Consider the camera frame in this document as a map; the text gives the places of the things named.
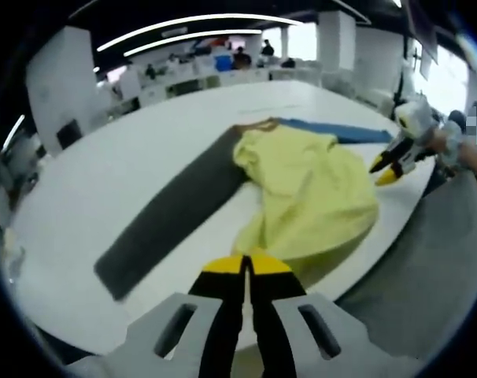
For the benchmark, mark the row of white desks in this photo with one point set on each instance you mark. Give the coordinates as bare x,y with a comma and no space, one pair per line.
191,82

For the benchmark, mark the long ceiling light strip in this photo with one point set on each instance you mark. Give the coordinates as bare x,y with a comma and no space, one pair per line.
222,32
222,18

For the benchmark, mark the small grey monitor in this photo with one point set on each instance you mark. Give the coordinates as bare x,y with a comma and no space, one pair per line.
425,66

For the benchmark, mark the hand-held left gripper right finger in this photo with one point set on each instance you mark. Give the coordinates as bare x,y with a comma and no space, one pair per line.
278,315

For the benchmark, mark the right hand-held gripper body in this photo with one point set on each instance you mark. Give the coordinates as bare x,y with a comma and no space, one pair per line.
417,122

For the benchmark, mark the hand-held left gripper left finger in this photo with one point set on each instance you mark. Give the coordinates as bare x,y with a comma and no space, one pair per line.
215,315

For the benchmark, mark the person's right hand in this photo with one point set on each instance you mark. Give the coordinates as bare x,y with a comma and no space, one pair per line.
438,139

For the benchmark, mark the narrow white pillar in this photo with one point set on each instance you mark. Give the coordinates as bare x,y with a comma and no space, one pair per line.
336,39

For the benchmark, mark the black panel on pillar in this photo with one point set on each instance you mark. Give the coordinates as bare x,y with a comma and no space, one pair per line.
69,135

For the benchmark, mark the wide white pillar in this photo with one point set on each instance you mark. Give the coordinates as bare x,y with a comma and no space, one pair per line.
61,78

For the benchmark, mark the dark hanging display screen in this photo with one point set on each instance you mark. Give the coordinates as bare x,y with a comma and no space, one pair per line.
421,27

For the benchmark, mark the yellow blue grey garment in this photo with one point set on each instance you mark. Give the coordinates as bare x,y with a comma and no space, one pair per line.
309,189

